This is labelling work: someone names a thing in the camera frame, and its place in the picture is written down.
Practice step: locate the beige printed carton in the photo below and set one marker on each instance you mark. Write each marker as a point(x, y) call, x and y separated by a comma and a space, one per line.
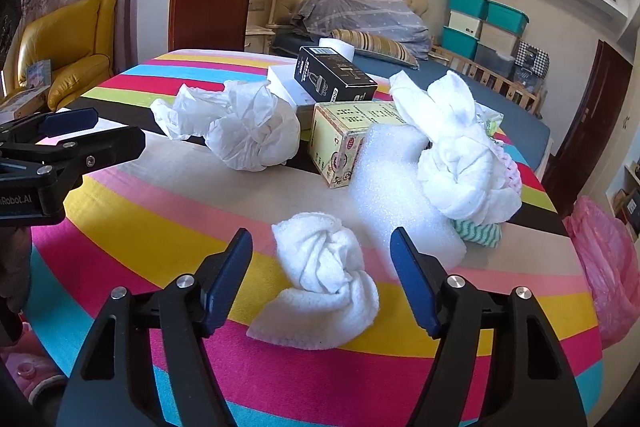
point(335, 142)

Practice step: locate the black cardboard box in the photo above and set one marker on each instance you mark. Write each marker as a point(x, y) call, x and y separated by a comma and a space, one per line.
point(325, 77)

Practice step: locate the black white checkered bag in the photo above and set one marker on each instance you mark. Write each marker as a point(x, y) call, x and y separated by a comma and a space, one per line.
point(532, 54)

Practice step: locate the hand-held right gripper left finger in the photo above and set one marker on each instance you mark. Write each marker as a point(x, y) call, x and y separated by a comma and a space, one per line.
point(227, 282)

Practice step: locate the colourful striped tablecloth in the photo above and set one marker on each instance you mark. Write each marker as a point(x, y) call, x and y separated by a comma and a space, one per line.
point(150, 217)

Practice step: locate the white towel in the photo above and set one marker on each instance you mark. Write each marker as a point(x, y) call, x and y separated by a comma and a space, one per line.
point(320, 267)

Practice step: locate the dark storage bag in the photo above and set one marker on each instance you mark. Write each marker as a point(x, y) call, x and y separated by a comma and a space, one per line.
point(527, 79)

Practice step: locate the crumpled green white wrapper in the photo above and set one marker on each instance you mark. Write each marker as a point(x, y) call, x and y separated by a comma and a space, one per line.
point(490, 122)

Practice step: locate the blue mattress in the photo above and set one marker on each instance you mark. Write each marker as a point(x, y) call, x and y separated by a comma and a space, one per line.
point(520, 127)

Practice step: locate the white cardboard box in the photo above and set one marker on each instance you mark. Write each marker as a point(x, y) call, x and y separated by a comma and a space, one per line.
point(280, 82)

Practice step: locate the dark brown room door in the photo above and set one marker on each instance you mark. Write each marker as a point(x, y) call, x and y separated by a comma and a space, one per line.
point(590, 122)

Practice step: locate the crumpled white plastic bag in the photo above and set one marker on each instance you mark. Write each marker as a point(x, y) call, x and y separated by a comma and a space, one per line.
point(250, 132)

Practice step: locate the grey wrapped pillow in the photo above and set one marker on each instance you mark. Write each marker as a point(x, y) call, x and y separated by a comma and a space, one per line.
point(360, 14)

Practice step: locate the wooden crib rail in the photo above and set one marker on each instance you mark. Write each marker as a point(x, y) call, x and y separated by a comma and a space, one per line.
point(500, 82)

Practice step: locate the colourful picture book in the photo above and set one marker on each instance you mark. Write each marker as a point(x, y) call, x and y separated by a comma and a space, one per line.
point(39, 73)

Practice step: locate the pink bag-lined waste bin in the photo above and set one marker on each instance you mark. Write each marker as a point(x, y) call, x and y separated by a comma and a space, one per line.
point(600, 257)

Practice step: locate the twisted white cloth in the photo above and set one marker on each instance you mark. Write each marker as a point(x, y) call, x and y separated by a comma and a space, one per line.
point(465, 177)

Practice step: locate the yellow leather armchair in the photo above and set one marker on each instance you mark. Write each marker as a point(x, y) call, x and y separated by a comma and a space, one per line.
point(75, 52)

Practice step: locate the pink foam fruit net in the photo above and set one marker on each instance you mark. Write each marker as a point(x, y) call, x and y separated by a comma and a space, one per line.
point(510, 172)

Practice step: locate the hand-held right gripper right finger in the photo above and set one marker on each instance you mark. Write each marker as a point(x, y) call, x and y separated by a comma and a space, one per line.
point(415, 287)

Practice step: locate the green white striped cloth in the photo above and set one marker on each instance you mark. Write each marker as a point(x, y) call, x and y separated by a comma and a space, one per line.
point(480, 233)

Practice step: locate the white storage box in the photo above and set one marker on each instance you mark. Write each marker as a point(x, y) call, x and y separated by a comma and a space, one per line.
point(464, 24)

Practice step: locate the white toilet paper roll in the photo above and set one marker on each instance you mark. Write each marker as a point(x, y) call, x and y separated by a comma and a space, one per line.
point(337, 47)

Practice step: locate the teal storage box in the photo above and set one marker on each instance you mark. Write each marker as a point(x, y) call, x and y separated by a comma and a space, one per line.
point(507, 17)
point(459, 43)
point(467, 3)

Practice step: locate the striped pillow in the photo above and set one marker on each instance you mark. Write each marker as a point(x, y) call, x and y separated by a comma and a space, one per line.
point(375, 44)

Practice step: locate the white foam sheet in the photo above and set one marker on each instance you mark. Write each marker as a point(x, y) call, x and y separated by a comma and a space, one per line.
point(390, 187)

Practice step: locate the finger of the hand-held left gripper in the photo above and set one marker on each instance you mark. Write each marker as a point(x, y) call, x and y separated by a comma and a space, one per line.
point(100, 147)
point(70, 121)

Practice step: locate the cream nightstand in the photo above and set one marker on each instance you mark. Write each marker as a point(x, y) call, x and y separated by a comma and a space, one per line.
point(259, 38)

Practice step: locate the grey translucent storage box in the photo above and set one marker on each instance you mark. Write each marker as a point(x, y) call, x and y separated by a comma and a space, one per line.
point(494, 59)

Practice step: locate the beige translucent storage box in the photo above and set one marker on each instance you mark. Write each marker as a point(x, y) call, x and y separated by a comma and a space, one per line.
point(499, 39)

